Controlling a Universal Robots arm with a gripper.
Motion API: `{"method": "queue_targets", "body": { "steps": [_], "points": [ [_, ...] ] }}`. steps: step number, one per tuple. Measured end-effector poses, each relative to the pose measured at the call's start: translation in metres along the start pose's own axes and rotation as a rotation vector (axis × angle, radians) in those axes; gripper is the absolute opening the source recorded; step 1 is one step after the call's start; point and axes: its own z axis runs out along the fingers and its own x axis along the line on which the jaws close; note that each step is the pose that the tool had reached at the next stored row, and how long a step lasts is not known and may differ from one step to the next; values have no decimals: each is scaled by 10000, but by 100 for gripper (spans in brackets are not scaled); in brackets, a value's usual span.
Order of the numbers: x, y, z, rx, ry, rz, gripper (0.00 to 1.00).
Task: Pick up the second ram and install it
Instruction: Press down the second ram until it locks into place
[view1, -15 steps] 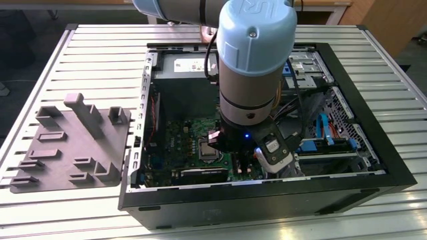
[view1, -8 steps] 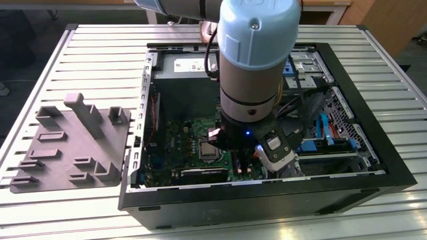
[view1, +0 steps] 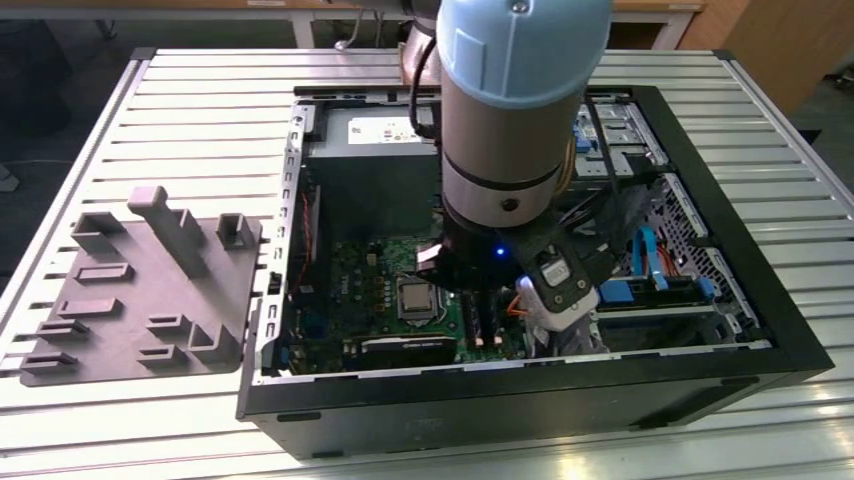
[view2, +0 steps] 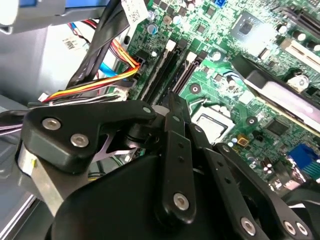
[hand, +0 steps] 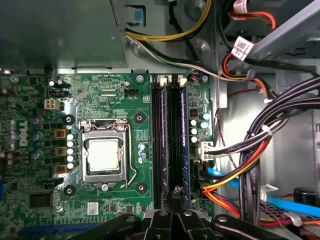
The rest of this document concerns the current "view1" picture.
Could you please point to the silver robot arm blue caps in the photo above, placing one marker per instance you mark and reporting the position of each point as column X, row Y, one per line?
column 508, row 150

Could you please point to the silver CPU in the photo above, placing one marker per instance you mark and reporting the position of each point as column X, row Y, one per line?
column 417, row 300

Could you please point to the green motherboard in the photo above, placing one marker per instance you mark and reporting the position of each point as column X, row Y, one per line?
column 361, row 280

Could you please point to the black graphics card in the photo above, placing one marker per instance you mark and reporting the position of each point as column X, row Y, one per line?
column 401, row 352

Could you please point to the grey power supply unit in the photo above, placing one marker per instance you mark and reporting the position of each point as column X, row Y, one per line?
column 361, row 190

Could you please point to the hard disk in blue carrier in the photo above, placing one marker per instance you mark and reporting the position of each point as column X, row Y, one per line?
column 621, row 292

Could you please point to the black open PC case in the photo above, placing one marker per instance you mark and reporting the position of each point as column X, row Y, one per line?
column 468, row 415

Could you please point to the metal disk bay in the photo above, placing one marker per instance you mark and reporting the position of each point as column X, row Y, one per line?
column 661, row 311

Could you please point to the blue drive bay latch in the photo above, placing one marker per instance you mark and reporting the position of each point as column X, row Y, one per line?
column 584, row 140

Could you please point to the metal drive cage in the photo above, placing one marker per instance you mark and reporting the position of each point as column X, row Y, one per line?
column 628, row 170

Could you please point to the grey parts rack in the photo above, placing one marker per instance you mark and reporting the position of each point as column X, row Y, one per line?
column 154, row 280

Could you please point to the wooden desk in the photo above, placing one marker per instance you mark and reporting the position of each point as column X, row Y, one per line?
column 655, row 12

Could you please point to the wooden cabinet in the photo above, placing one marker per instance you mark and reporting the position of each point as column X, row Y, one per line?
column 788, row 50

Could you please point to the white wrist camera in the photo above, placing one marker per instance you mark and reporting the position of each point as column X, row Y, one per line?
column 568, row 310

